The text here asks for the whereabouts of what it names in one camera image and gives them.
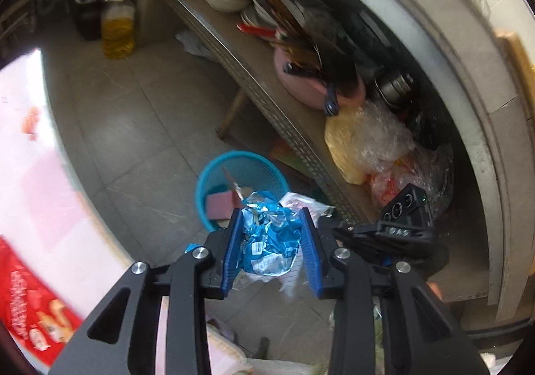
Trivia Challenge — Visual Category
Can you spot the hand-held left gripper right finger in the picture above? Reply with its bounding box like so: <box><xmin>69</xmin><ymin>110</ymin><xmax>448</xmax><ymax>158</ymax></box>
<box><xmin>300</xmin><ymin>207</ymin><xmax>490</xmax><ymax>375</ymax></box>

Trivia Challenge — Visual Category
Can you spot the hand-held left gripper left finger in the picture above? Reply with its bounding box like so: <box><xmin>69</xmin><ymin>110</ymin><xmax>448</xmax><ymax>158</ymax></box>
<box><xmin>48</xmin><ymin>208</ymin><xmax>245</xmax><ymax>375</ymax></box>

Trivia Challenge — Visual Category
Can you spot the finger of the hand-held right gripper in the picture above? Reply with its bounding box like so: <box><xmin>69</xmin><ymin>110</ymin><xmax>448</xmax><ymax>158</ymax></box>
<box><xmin>318</xmin><ymin>209</ymin><xmax>356</xmax><ymax>240</ymax></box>

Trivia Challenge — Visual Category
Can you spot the blue foil wrapper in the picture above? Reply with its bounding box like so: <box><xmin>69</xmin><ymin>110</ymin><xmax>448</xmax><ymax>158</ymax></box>
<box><xmin>238</xmin><ymin>189</ymin><xmax>304</xmax><ymax>277</ymax></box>

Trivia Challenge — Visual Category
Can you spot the pink rectangular packet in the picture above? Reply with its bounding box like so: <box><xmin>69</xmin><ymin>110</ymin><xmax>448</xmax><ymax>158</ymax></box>
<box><xmin>206</xmin><ymin>191</ymin><xmax>235</xmax><ymax>219</ymax></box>

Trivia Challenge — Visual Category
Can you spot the blue plastic basket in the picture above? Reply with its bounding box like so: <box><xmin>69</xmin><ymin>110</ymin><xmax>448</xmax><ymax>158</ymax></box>
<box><xmin>196</xmin><ymin>150</ymin><xmax>289</xmax><ymax>234</ymax></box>

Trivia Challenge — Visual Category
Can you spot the red printed plastic bag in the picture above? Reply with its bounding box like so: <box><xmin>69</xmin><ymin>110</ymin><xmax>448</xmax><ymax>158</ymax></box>
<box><xmin>0</xmin><ymin>235</ymin><xmax>84</xmax><ymax>367</ymax></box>

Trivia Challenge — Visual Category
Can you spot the plastic bag with red contents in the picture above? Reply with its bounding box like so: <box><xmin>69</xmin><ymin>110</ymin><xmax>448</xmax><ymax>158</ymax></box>
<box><xmin>368</xmin><ymin>158</ymin><xmax>435</xmax><ymax>209</ymax></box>

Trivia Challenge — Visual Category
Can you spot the yellow plastic bag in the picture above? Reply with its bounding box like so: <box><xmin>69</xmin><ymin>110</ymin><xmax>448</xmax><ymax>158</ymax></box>
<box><xmin>325</xmin><ymin>108</ymin><xmax>377</xmax><ymax>185</ymax></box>

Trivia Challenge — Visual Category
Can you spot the clear plastic bag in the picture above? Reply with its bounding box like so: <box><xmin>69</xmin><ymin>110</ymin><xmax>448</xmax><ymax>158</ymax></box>
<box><xmin>355</xmin><ymin>101</ymin><xmax>419</xmax><ymax>175</ymax></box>

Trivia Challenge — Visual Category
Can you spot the steel pot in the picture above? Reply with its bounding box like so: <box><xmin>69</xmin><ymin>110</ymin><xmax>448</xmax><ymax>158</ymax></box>
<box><xmin>374</xmin><ymin>68</ymin><xmax>414</xmax><ymax>108</ymax></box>

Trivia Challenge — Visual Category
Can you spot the wooden shelf leg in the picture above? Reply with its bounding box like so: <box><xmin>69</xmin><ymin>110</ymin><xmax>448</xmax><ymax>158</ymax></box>
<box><xmin>217</xmin><ymin>89</ymin><xmax>247</xmax><ymax>139</ymax></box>

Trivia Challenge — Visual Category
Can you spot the pink cooking pot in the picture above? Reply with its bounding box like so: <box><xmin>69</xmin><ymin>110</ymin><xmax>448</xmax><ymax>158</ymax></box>
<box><xmin>274</xmin><ymin>43</ymin><xmax>366</xmax><ymax>117</ymax></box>

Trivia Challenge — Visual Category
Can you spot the perforated metal shelf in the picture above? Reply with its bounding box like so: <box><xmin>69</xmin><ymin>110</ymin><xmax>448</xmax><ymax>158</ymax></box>
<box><xmin>156</xmin><ymin>0</ymin><xmax>385</xmax><ymax>225</ymax></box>

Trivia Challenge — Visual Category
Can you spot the wooden board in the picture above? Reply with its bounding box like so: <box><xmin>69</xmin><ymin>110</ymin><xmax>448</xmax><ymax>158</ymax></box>
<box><xmin>499</xmin><ymin>30</ymin><xmax>535</xmax><ymax>117</ymax></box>

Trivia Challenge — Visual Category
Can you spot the bundle of wooden chopsticks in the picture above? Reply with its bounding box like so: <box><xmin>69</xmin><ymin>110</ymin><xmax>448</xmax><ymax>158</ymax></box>
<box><xmin>263</xmin><ymin>0</ymin><xmax>331</xmax><ymax>75</ymax></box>

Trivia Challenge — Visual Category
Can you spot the white crumpled rag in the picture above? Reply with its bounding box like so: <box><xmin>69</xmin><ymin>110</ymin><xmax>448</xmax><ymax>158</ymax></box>
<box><xmin>176</xmin><ymin>30</ymin><xmax>210</xmax><ymax>58</ymax></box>

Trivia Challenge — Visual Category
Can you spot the pink printed tablecloth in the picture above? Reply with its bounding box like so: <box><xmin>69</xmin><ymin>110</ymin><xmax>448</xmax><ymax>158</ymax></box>
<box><xmin>0</xmin><ymin>47</ymin><xmax>138</xmax><ymax>371</ymax></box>

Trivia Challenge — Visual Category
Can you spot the stack of white plates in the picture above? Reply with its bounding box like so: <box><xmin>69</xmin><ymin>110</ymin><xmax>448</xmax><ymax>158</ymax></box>
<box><xmin>240</xmin><ymin>0</ymin><xmax>318</xmax><ymax>50</ymax></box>

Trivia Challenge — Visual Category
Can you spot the white bowl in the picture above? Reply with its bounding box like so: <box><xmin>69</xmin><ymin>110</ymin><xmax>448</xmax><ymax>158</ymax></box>
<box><xmin>203</xmin><ymin>0</ymin><xmax>251</xmax><ymax>12</ymax></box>

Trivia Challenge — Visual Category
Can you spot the yellow cooking oil bottle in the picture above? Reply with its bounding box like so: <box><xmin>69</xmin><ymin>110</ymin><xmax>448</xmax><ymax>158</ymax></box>
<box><xmin>100</xmin><ymin>0</ymin><xmax>136</xmax><ymax>60</ymax></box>

